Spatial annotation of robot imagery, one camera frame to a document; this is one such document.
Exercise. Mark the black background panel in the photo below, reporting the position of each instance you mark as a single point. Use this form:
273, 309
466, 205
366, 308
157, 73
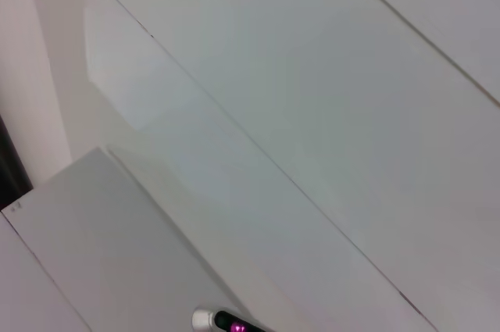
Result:
9, 175

